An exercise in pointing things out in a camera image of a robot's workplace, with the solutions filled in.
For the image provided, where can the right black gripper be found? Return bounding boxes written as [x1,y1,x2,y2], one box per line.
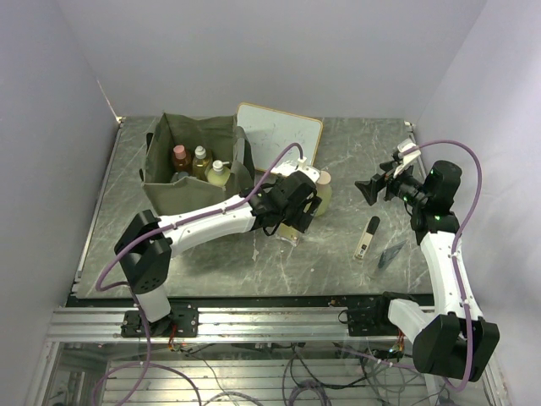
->
[355,160,429,208]

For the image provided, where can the clear bottle yellow label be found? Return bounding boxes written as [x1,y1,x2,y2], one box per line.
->
[276,223,301,247]

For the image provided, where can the yellow pump lotion bottle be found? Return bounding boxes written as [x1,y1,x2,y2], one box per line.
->
[207,160,231,187]

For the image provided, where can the amber clear soap bottle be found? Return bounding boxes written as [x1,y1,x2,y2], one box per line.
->
[192,145,213,181]

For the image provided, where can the orange bottle pink cap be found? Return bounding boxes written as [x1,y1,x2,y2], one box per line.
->
[172,145,192,173]

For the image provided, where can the clear square bottle black cap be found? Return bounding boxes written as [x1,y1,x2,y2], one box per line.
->
[170,172,189,184]

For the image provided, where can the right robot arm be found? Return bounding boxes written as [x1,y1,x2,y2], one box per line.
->
[347,161,500,382]

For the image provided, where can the green canvas bag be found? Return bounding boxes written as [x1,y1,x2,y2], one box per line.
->
[139,112,254,216]

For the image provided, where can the green bottle pink pump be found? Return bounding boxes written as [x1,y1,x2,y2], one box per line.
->
[315,171,332,217]

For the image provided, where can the black beige slim tube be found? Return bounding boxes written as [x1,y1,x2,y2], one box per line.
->
[353,216,380,260]

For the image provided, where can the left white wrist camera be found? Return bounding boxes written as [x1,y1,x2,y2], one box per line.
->
[293,157,320,184]

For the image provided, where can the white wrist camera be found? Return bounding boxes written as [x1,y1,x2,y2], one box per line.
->
[293,157,320,184]
[392,139,421,178]

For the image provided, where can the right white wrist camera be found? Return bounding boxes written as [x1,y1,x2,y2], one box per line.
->
[392,139,421,178]

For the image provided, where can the small whiteboard wooden frame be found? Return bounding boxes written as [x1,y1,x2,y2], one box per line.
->
[237,102,323,172]

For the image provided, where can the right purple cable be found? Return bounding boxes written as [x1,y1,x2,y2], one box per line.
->
[405,139,484,391]

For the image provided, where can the purple cable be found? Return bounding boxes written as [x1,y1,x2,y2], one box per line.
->
[405,139,484,391]
[91,142,305,406]

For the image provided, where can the loose cables under frame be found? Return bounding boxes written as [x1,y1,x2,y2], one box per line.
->
[139,336,462,406]

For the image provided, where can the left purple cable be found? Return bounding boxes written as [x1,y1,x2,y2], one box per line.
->
[91,142,305,406]

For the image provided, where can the aluminium rail frame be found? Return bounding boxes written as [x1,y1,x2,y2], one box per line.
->
[26,297,509,405]

